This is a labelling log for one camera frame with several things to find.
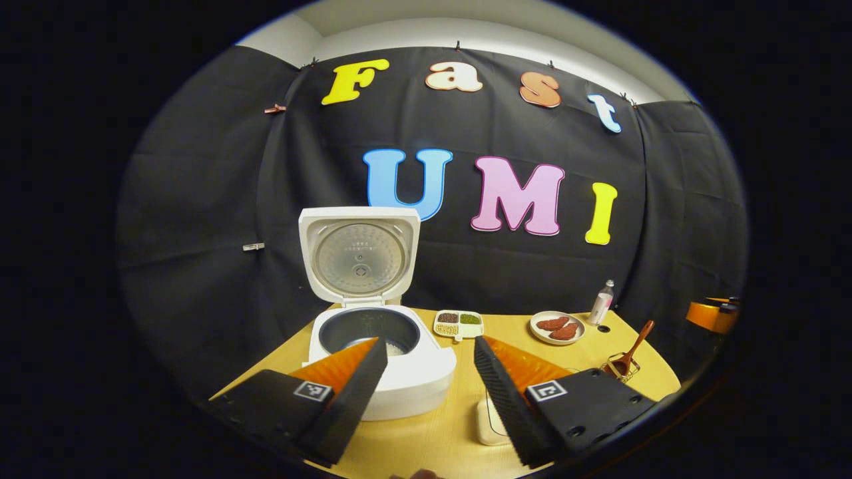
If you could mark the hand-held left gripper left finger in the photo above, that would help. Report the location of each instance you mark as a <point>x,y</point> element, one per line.
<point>353,406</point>

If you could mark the white divided grain dish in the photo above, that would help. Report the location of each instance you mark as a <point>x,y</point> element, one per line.
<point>458,328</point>

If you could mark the white round plate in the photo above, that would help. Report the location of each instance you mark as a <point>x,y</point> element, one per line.
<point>540,334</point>

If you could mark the white rice cooker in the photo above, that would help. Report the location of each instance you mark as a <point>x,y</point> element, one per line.
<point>413,379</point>

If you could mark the pink backdrop clip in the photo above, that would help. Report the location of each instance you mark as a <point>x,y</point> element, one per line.
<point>275,108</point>

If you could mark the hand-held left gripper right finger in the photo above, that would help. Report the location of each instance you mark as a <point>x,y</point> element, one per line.
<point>506,406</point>

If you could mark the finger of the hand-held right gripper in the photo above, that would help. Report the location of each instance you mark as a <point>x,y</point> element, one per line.
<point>705,318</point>
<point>729,306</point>

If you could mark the brown wooden spoon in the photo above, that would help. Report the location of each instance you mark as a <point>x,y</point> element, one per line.
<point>639,342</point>

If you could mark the small clear pink-label bottle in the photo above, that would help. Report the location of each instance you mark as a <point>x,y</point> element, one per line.
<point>600,307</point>

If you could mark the clear square rice container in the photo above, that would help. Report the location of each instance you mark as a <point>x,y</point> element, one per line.
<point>486,426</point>

